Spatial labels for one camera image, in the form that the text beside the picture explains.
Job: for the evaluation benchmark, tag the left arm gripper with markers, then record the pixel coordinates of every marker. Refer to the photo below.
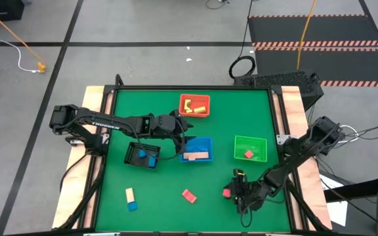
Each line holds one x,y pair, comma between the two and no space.
167,126

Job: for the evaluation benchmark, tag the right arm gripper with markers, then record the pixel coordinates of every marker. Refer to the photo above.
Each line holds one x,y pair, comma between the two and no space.
253,195

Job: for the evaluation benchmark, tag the long wooden block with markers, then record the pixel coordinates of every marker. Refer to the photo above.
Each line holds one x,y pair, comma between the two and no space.
197,155

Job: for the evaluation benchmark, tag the yellow cylinder block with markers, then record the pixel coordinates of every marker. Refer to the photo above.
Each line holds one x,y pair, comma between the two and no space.
199,109

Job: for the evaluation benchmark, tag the yellow arch block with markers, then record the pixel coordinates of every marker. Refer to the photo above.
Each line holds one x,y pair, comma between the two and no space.
186,104

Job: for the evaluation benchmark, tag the long blue block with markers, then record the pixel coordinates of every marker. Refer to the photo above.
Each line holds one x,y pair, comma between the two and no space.
152,161

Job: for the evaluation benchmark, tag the red arch block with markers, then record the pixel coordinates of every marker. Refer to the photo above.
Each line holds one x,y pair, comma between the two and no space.
189,196

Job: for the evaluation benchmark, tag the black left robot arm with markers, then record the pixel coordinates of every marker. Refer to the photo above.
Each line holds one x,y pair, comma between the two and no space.
123,124

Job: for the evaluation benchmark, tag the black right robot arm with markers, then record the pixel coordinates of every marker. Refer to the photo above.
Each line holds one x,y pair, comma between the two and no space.
307,147

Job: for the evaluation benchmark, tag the blue plastic basket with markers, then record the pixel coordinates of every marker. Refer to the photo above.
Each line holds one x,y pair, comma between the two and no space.
202,144

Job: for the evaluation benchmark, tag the red plastic basket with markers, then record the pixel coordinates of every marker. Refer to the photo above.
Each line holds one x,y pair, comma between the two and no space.
205,100

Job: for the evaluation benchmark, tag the green table mat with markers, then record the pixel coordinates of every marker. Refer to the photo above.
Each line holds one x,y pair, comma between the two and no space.
162,177

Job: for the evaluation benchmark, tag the green plastic basket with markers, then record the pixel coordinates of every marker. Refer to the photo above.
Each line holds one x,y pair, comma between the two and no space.
258,145

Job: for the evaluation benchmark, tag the black plastic basket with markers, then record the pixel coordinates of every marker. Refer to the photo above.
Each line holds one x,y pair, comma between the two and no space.
133,152

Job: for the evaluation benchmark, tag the white paper sheet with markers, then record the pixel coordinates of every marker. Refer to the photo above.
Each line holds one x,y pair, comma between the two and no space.
338,213

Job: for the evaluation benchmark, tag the black perforated computer case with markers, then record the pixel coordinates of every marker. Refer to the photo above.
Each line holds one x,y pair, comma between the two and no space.
281,79

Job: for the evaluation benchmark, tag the black beam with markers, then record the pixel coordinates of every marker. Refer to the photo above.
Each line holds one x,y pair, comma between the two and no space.
359,190

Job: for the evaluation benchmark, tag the yellow plug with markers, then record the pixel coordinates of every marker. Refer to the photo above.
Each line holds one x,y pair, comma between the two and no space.
41,67

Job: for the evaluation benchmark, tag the black hazard-striped floor mat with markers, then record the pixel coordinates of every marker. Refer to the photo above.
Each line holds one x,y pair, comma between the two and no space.
340,29

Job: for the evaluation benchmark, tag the black table frame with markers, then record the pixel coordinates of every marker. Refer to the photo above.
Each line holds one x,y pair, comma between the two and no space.
192,87

